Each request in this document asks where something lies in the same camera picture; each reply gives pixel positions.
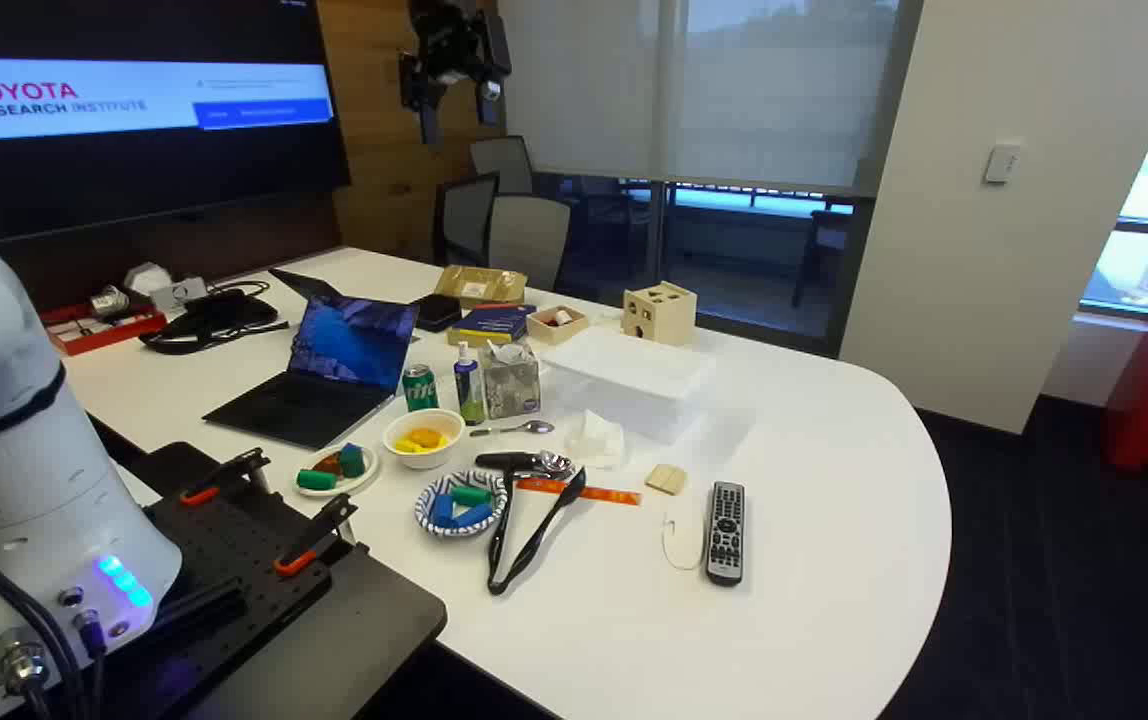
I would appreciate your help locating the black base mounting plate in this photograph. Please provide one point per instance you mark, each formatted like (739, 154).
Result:
(231, 636)

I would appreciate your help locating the white cardboard box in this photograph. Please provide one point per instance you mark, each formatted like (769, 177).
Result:
(632, 380)

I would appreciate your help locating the white bowl with yellow food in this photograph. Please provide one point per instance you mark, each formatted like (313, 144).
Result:
(425, 436)

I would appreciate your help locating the blue patterned right plate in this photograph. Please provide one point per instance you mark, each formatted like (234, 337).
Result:
(453, 520)

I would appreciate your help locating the white device on red box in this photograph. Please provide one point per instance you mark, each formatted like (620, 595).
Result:
(145, 287)

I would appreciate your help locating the grey office chair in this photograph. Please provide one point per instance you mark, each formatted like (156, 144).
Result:
(529, 232)

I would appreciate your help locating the small wooden square tile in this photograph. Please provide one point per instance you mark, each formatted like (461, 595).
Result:
(664, 478)

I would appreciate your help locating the black tongs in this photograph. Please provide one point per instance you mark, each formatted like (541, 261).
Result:
(518, 536)

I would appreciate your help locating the white wall switch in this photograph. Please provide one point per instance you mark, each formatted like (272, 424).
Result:
(1003, 163)

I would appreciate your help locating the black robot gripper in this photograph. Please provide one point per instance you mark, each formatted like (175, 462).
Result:
(453, 45)

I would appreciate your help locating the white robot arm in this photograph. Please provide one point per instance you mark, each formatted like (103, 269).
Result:
(67, 508)

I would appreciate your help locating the stack of books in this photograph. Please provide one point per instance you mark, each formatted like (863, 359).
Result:
(490, 326)

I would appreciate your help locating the black orange clamp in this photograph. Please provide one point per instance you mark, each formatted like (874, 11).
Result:
(242, 468)
(305, 545)

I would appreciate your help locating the grey remote control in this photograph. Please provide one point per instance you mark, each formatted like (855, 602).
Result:
(727, 533)

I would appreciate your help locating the green small can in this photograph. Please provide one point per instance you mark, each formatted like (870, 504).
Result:
(419, 386)

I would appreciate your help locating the red flat box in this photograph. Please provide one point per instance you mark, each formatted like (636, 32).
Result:
(75, 331)

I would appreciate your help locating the wall television screen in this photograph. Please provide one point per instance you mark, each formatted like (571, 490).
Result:
(130, 111)

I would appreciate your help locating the black office chair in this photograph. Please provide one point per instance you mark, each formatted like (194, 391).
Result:
(461, 219)

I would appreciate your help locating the wooden shape sorter cube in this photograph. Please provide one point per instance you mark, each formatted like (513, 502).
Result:
(660, 315)

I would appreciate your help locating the small white left plate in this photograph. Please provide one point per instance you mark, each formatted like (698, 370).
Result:
(336, 472)

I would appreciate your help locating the white crumpled tissue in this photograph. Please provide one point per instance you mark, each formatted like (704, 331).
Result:
(597, 441)

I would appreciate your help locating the small wooden tray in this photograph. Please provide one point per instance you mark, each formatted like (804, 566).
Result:
(554, 326)

